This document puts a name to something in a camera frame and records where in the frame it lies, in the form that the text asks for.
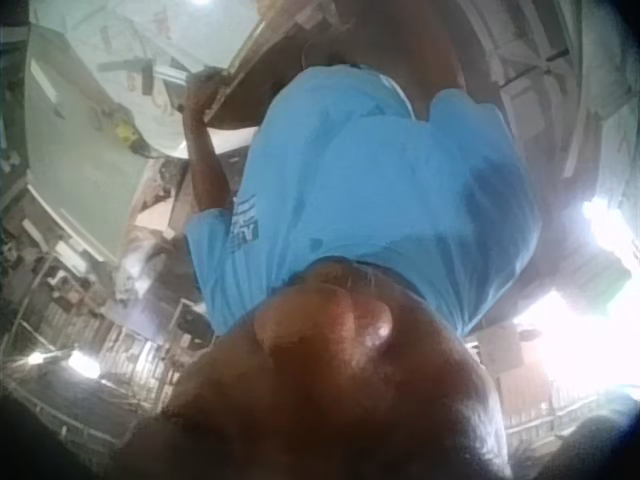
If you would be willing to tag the person's left hand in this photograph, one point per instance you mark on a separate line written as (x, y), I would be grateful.
(199, 97)

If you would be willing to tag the white printed plastic sheet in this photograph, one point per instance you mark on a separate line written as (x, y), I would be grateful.
(135, 55)

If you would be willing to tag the small yellow object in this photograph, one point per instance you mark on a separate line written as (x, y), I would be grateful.
(125, 132)

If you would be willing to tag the person's legs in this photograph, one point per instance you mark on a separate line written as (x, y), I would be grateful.
(400, 45)

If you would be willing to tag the cluttered workshop shelf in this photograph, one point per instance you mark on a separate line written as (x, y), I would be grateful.
(60, 295)

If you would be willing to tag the pale green flat panel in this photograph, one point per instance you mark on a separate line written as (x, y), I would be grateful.
(75, 165)

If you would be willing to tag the white wooden frame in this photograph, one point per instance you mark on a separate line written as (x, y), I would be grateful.
(530, 65)

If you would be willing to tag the brown wooden board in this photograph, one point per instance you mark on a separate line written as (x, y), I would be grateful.
(260, 75)

